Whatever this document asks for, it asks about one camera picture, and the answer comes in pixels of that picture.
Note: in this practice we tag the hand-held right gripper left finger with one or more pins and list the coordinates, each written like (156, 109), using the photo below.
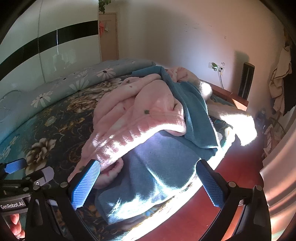
(84, 185)

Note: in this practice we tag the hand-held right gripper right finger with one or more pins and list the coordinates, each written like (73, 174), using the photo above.
(210, 185)

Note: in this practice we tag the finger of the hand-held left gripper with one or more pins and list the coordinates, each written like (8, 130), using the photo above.
(46, 175)
(15, 165)

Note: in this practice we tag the pink fleece garment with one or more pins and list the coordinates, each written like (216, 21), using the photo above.
(138, 111)

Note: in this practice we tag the person's left hand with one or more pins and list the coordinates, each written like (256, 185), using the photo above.
(16, 226)

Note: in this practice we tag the dark floral bed blanket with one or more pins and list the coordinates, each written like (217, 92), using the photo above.
(46, 129)

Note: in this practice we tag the blue fleece blanket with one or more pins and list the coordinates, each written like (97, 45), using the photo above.
(150, 166)

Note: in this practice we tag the pale shiny curtain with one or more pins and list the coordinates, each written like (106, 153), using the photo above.
(282, 185)

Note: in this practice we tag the grey daisy print quilt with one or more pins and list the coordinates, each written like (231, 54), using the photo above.
(57, 85)

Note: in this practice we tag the black tower appliance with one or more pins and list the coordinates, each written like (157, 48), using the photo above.
(246, 81)

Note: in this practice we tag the cream hanging cloth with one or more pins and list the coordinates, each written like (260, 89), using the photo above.
(281, 81)

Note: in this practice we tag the white wardrobe with black stripe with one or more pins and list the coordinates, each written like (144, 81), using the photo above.
(23, 27)

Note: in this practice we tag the wooden door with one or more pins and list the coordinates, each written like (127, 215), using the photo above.
(109, 44)

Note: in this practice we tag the pink door ornament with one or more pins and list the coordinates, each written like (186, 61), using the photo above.
(103, 27)

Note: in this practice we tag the green hanging plant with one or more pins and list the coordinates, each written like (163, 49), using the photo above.
(104, 5)

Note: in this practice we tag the white wall socket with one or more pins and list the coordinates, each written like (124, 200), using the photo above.
(216, 66)

